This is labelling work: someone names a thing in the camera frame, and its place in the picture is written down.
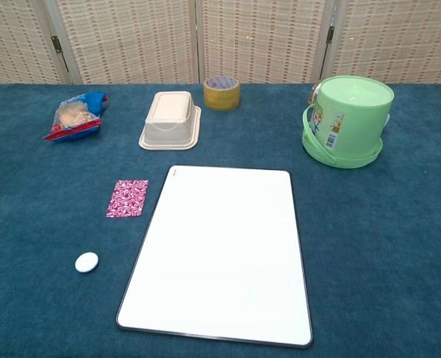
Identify pink patterned packet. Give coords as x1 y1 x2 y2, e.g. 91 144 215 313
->
105 179 149 219

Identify white oval pebble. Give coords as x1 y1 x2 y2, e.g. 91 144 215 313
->
75 252 99 274

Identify white board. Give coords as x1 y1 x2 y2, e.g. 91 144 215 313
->
116 165 314 349

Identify beige plastic food container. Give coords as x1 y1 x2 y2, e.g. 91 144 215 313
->
138 90 203 151

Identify yellow packing tape roll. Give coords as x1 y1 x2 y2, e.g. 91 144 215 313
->
203 76 241 111

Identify woven folding screen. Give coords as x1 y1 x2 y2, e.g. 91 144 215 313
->
0 0 441 89

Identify blue red snack bag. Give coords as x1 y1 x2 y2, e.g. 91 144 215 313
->
43 92 108 143

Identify teal fabric tablecloth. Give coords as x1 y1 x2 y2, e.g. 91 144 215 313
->
0 82 441 358

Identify green plastic bucket with handle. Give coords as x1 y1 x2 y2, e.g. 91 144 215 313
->
301 75 395 169

